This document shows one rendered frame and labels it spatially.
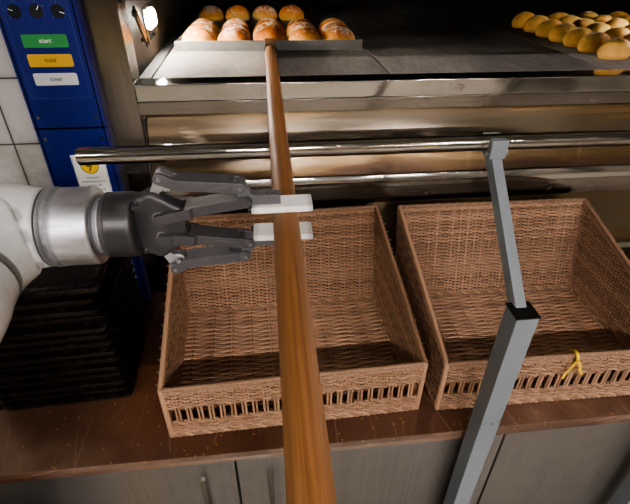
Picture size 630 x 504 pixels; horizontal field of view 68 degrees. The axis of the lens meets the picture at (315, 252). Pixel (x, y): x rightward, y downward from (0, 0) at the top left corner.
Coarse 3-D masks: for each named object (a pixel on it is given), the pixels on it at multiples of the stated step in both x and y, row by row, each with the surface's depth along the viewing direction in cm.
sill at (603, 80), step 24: (480, 72) 118; (504, 72) 118; (528, 72) 119; (552, 72) 119; (576, 72) 119; (600, 72) 119; (624, 72) 120; (144, 96) 107; (168, 96) 108; (192, 96) 108; (216, 96) 109; (240, 96) 109; (264, 96) 110; (288, 96) 111; (312, 96) 111; (336, 96) 112; (360, 96) 113; (384, 96) 113
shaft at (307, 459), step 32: (288, 160) 66; (288, 192) 57; (288, 224) 51; (288, 256) 46; (288, 288) 42; (288, 320) 39; (288, 352) 36; (288, 384) 33; (320, 384) 34; (288, 416) 31; (320, 416) 31; (288, 448) 30; (320, 448) 29; (288, 480) 28; (320, 480) 27
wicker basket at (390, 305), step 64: (256, 256) 127; (320, 256) 130; (384, 256) 122; (192, 320) 127; (256, 320) 128; (320, 320) 128; (384, 320) 126; (192, 384) 109; (256, 384) 93; (384, 384) 99
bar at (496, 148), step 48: (192, 144) 78; (240, 144) 78; (336, 144) 79; (384, 144) 80; (432, 144) 81; (480, 144) 82; (528, 144) 83; (576, 144) 84; (624, 144) 86; (528, 336) 78; (480, 432) 93; (624, 480) 120
